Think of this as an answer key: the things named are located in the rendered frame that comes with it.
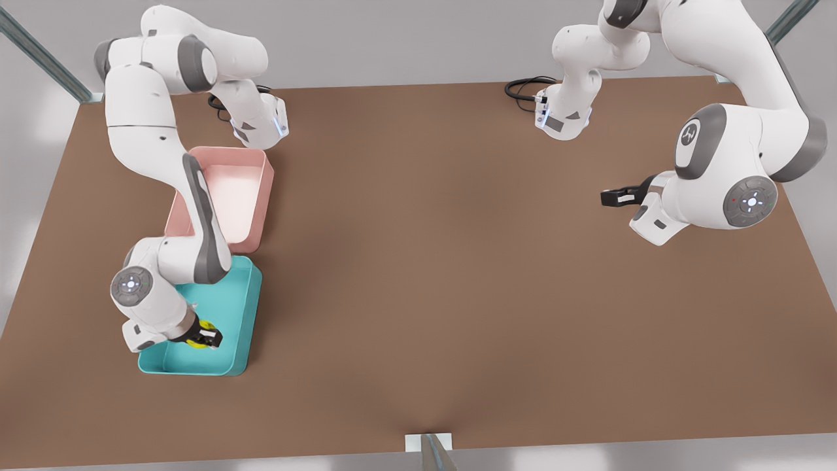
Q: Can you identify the yellow round object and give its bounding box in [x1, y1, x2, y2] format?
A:
[186, 320, 219, 350]

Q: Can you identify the teal plastic tray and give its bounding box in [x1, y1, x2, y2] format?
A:
[137, 254, 264, 377]

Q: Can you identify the pink plastic tray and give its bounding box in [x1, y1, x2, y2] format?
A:
[164, 146, 275, 255]

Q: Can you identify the black cable loop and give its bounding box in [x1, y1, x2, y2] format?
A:
[504, 76, 560, 113]
[207, 85, 273, 123]

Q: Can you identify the silver frame post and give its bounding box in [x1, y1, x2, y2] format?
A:
[714, 0, 821, 84]
[0, 8, 104, 104]
[405, 432, 458, 471]

